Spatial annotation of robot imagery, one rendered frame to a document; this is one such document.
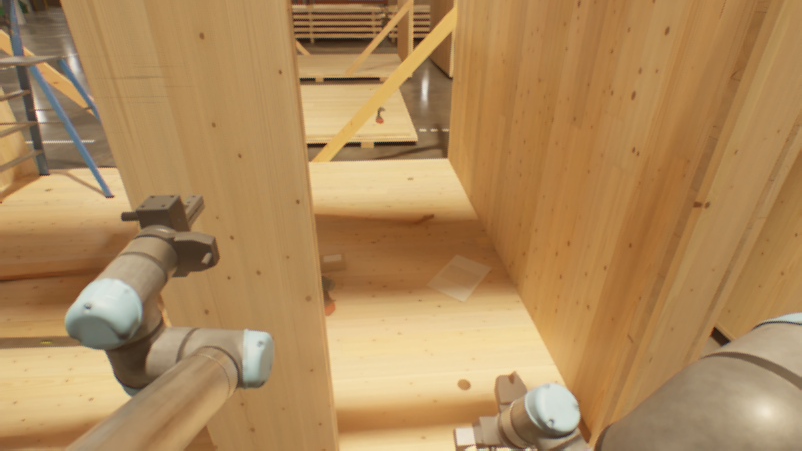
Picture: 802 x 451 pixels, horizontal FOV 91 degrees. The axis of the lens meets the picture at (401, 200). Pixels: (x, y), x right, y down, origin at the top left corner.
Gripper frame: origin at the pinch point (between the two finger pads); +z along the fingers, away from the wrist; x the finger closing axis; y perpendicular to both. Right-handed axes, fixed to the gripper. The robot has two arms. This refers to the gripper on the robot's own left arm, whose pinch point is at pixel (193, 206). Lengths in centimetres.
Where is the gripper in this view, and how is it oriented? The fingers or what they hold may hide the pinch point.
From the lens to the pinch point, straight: 84.4
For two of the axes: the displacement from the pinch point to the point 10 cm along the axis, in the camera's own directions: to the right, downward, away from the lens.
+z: -0.8, -4.6, 8.9
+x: 0.0, 8.9, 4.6
